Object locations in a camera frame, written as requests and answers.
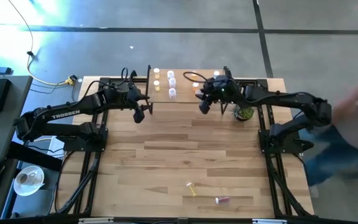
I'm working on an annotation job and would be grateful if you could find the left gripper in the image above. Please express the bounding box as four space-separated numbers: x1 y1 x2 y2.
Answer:
109 80 150 124

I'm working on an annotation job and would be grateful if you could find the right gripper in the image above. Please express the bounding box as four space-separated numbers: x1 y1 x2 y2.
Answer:
195 75 245 115

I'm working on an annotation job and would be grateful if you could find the green round container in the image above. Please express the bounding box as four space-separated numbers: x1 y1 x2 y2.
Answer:
233 105 255 122

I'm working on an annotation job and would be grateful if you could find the white paper sheet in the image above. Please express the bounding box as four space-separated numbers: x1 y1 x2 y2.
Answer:
47 132 67 158

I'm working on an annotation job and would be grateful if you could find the black desk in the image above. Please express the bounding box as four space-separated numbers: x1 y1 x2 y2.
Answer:
0 141 63 220

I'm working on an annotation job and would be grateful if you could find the white cup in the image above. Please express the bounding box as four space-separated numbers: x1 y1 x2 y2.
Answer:
16 171 30 185

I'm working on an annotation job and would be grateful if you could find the grey office desk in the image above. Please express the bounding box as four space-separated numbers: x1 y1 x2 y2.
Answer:
0 74 34 164

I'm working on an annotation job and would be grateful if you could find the person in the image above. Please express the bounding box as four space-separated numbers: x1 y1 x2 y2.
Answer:
300 74 358 200

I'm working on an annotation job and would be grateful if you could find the wooden shelf with black frame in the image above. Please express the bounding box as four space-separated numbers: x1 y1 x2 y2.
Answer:
145 64 234 115

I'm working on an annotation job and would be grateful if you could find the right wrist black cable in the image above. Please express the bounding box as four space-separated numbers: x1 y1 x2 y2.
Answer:
182 70 213 84

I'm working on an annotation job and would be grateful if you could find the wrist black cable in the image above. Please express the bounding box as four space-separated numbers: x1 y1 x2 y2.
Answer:
182 70 213 84
84 67 138 97

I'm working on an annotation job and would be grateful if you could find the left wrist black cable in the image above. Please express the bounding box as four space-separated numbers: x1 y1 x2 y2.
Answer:
84 67 138 97

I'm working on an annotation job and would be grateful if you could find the white bracket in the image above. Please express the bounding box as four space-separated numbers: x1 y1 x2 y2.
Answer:
252 218 288 224
78 217 114 224

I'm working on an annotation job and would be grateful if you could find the yellow cable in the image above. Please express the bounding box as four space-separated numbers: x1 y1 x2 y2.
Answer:
7 0 74 86

